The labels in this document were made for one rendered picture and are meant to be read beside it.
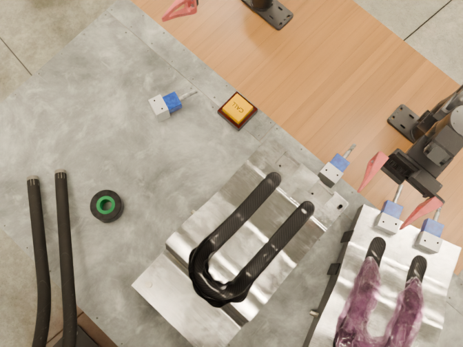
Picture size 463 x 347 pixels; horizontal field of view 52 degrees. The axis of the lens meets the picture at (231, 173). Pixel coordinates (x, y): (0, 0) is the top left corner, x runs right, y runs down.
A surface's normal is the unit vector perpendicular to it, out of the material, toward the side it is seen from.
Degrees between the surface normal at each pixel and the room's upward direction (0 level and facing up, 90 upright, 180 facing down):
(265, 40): 0
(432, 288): 22
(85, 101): 0
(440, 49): 0
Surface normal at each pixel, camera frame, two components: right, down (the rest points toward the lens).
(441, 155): -0.40, 0.21
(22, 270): 0.02, -0.26
